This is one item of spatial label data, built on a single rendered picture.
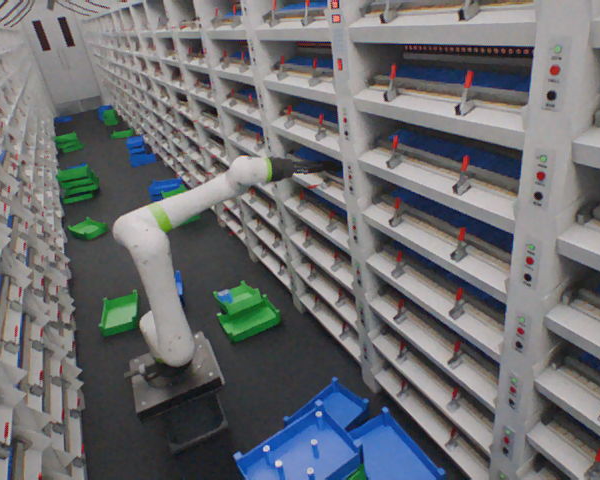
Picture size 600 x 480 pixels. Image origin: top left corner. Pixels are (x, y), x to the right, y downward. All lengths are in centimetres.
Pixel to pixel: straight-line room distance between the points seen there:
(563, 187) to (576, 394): 49
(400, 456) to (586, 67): 129
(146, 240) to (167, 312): 27
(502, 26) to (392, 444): 133
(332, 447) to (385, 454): 32
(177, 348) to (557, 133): 128
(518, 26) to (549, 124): 19
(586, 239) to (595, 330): 20
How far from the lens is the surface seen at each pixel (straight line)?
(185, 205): 165
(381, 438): 176
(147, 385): 191
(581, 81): 92
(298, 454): 145
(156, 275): 149
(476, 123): 107
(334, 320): 228
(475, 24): 105
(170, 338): 162
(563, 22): 93
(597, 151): 93
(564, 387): 124
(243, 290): 282
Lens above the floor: 157
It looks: 28 degrees down
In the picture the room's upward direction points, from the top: 9 degrees counter-clockwise
